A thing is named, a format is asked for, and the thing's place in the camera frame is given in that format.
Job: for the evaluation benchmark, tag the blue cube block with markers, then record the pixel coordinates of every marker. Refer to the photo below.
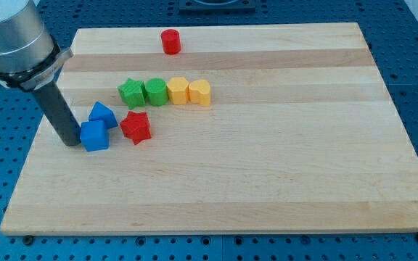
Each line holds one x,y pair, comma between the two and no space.
94,135

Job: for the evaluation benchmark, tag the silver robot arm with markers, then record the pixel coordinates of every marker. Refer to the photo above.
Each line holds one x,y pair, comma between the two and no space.
29,54

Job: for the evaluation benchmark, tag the red star block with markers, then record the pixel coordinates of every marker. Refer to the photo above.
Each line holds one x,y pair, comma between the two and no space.
136,126

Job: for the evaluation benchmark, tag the green star block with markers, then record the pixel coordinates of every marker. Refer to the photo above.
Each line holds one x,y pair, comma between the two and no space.
133,93

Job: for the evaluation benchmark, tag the blue triangle block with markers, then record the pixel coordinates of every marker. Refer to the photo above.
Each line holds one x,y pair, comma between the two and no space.
104,113

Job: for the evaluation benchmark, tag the yellow heart block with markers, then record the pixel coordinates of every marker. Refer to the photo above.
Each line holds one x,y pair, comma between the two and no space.
200,92

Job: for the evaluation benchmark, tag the yellow rounded block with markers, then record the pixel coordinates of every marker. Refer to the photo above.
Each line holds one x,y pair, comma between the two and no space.
178,90

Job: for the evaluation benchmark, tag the green cylinder block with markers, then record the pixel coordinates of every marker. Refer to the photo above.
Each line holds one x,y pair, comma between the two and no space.
156,89

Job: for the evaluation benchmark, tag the wooden board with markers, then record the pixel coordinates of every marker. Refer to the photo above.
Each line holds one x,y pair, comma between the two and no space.
301,136

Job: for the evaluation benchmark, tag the red cylinder block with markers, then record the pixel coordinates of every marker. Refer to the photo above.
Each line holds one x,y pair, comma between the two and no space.
171,43

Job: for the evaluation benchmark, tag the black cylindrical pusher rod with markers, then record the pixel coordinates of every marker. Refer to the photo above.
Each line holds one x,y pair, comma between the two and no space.
58,113

